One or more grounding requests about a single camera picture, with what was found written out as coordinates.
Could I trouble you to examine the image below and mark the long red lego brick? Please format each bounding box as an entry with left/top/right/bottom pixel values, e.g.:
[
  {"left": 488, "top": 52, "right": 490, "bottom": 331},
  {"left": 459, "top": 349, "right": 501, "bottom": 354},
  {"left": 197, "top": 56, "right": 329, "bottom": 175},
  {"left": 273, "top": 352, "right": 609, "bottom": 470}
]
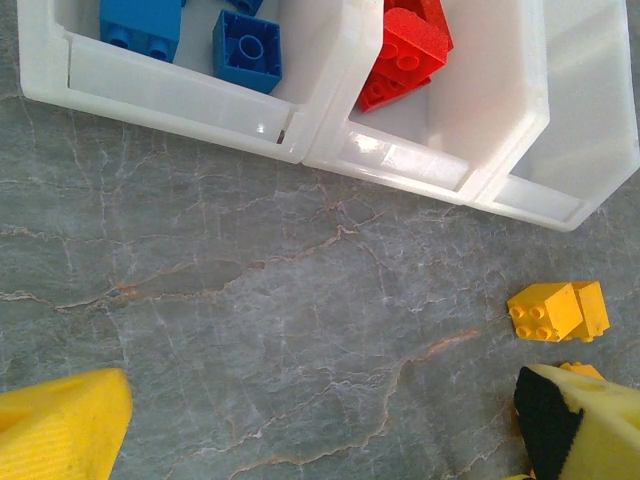
[
  {"left": 355, "top": 74, "right": 432, "bottom": 114},
  {"left": 384, "top": 0, "right": 455, "bottom": 51}
]

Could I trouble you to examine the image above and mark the white translucent plastic bin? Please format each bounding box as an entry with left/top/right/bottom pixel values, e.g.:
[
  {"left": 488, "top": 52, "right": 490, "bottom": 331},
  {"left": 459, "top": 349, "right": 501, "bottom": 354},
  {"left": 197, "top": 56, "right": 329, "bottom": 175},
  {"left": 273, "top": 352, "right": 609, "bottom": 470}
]
[
  {"left": 302, "top": 0, "right": 551, "bottom": 206},
  {"left": 472, "top": 0, "right": 640, "bottom": 232},
  {"left": 17, "top": 0, "right": 386, "bottom": 164}
]

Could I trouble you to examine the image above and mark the small blue lego brick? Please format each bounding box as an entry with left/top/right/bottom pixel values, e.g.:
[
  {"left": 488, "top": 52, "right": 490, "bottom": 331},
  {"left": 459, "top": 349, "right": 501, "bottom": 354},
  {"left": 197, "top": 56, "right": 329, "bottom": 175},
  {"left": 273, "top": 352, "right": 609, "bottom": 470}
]
[{"left": 212, "top": 8, "right": 284, "bottom": 96}]

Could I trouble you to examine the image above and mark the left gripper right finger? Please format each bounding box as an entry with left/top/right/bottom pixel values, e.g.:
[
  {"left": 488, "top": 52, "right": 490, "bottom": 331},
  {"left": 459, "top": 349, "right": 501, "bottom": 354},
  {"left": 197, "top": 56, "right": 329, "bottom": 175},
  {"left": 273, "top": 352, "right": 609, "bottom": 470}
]
[{"left": 514, "top": 363, "right": 640, "bottom": 480}]

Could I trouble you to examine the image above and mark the small yellow lego brick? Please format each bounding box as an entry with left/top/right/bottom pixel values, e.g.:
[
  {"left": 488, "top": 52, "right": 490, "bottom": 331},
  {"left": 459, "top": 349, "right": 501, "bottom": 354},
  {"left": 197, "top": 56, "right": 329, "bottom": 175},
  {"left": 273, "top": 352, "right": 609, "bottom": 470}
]
[
  {"left": 506, "top": 282, "right": 586, "bottom": 343},
  {"left": 569, "top": 279, "right": 611, "bottom": 344},
  {"left": 558, "top": 361, "right": 606, "bottom": 381}
]

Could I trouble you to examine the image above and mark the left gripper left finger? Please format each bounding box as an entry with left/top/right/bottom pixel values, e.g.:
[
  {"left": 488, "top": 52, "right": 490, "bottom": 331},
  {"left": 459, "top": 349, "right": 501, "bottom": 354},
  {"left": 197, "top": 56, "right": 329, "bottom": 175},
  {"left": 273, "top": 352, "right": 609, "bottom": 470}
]
[{"left": 0, "top": 368, "right": 134, "bottom": 480}]

